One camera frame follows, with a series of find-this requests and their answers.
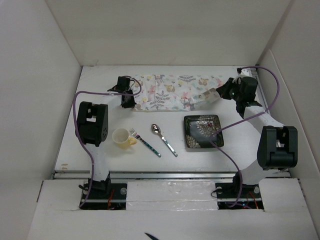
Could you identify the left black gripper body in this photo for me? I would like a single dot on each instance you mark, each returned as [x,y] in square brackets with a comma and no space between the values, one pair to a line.
[130,102]

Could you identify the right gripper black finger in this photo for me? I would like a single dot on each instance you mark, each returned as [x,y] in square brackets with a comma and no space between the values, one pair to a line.
[230,83]
[223,92]

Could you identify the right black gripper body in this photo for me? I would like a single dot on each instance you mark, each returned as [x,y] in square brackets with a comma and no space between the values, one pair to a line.
[234,93]

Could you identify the white floral cloth napkin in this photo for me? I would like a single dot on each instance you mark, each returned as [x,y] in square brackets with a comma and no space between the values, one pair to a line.
[173,93]

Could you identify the black floral square plate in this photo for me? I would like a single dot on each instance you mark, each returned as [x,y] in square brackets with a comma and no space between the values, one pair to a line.
[199,131]

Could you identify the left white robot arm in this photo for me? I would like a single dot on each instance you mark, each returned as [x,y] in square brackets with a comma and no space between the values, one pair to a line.
[91,120]

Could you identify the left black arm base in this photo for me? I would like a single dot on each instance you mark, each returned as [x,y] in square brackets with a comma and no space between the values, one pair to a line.
[103,195]

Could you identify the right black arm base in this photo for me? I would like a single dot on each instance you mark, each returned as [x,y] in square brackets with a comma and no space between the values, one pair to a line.
[230,197]

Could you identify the yellow ceramic mug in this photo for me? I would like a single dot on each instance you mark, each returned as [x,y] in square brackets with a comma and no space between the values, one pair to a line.
[122,138]

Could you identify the fork with teal handle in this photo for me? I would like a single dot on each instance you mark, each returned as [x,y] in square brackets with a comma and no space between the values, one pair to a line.
[137,136]

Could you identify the spoon with teal handle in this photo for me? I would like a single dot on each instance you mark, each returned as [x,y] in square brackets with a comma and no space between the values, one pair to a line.
[156,130]

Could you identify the aluminium rail frame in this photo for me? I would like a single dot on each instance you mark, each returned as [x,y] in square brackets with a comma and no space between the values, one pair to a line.
[241,139]

